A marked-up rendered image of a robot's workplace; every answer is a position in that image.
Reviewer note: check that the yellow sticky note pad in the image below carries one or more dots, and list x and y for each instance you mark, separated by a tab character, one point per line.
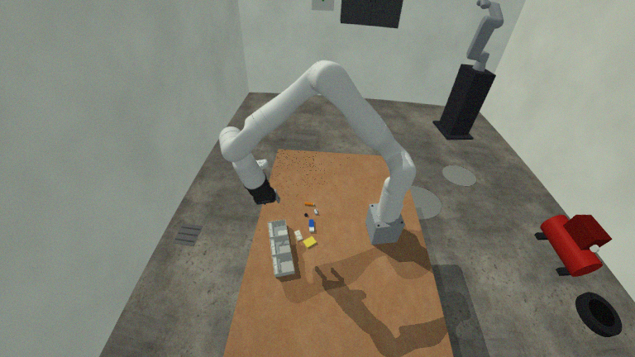
309	242

